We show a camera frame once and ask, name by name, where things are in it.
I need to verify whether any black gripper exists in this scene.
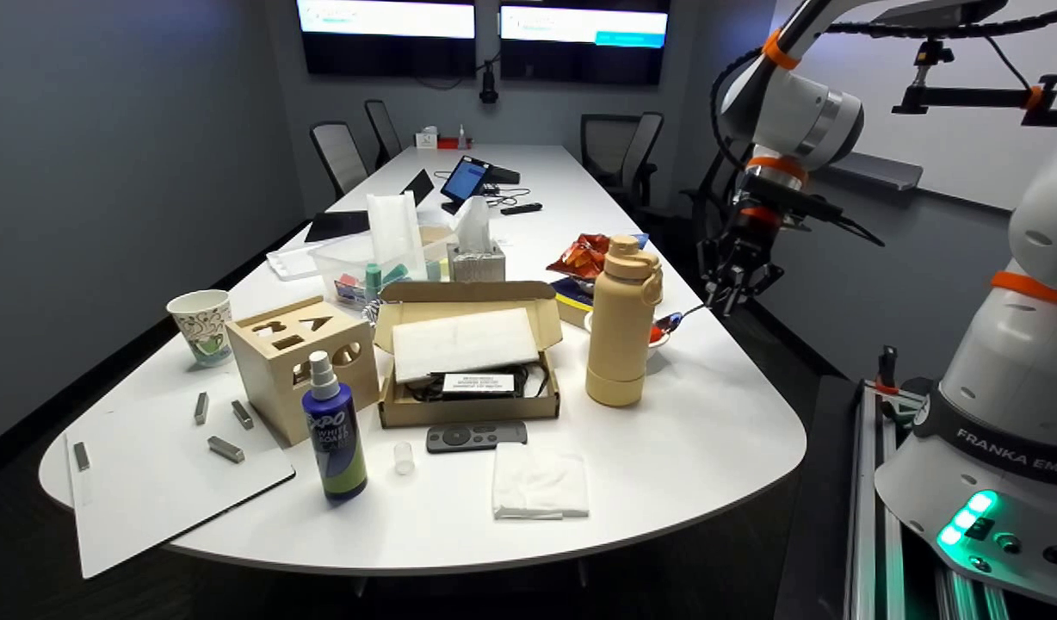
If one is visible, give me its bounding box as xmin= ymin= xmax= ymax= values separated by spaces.
xmin=697 ymin=204 xmax=793 ymax=320

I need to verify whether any tan water bottle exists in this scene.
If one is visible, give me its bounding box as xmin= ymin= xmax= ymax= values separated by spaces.
xmin=581 ymin=234 xmax=667 ymax=412

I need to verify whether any orange snack bag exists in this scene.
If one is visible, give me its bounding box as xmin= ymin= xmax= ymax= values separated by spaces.
xmin=548 ymin=230 xmax=616 ymax=285

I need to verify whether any yellow and blue package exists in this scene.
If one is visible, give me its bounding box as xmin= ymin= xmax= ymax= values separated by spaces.
xmin=552 ymin=273 xmax=600 ymax=334

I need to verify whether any grey whiteboard tray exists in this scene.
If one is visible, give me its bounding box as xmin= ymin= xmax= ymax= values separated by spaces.
xmin=824 ymin=145 xmax=926 ymax=196

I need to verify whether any grey tissue box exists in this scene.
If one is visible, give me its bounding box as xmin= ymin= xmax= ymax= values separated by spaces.
xmin=443 ymin=196 xmax=513 ymax=285

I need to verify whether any open cardboard box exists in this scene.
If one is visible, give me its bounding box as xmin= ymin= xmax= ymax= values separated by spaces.
xmin=372 ymin=278 xmax=569 ymax=431

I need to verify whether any folded white napkin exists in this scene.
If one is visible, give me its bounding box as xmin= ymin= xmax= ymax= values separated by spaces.
xmin=490 ymin=440 xmax=595 ymax=523

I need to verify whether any black device with label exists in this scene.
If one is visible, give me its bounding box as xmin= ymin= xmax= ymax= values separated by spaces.
xmin=429 ymin=366 xmax=533 ymax=402

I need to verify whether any white sheet in carton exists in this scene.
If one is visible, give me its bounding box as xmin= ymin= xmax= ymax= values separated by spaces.
xmin=388 ymin=303 xmax=543 ymax=386

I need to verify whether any tablet with blue screen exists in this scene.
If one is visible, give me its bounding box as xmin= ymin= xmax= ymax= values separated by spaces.
xmin=437 ymin=156 xmax=497 ymax=211

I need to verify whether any flat black remote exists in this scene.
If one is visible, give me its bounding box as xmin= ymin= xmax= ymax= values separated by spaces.
xmin=425 ymin=415 xmax=531 ymax=458

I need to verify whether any tall clear plastic bag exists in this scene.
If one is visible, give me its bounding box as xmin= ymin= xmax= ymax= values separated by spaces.
xmin=366 ymin=188 xmax=429 ymax=285

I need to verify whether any small clear plastic cup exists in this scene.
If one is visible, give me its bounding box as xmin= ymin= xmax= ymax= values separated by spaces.
xmin=388 ymin=438 xmax=425 ymax=481

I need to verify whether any clear plastic container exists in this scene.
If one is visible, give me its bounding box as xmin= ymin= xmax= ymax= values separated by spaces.
xmin=312 ymin=243 xmax=437 ymax=320

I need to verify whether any flat black notebook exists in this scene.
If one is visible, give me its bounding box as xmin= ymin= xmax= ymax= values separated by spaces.
xmin=304 ymin=211 xmax=375 ymax=243

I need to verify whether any blue spray bottle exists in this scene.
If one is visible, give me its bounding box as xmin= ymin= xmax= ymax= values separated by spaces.
xmin=301 ymin=346 xmax=372 ymax=506

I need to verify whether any wooden shape sorter box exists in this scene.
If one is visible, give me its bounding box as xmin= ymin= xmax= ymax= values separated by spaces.
xmin=224 ymin=293 xmax=381 ymax=447

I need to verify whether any white paper sheet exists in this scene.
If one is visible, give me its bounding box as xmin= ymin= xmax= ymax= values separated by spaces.
xmin=261 ymin=243 xmax=325 ymax=285

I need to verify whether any patterned paper cup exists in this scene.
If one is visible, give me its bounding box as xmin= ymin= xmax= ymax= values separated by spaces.
xmin=165 ymin=285 xmax=237 ymax=367

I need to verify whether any flat white board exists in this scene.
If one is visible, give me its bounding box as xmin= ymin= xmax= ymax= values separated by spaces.
xmin=64 ymin=393 xmax=301 ymax=583

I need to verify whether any black knob post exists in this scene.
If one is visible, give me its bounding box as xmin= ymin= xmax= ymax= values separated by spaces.
xmin=875 ymin=340 xmax=907 ymax=396

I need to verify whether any aluminium rail frame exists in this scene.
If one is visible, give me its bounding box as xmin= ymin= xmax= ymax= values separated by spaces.
xmin=839 ymin=376 xmax=1019 ymax=620

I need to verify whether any wall monitor screen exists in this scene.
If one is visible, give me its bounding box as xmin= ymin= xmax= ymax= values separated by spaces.
xmin=293 ymin=0 xmax=482 ymax=82
xmin=497 ymin=0 xmax=676 ymax=89

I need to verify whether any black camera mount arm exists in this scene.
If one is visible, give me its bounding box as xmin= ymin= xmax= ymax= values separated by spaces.
xmin=887 ymin=34 xmax=1057 ymax=129

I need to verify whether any grey camera on mount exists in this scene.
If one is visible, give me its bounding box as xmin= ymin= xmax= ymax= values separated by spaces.
xmin=863 ymin=0 xmax=1011 ymax=43

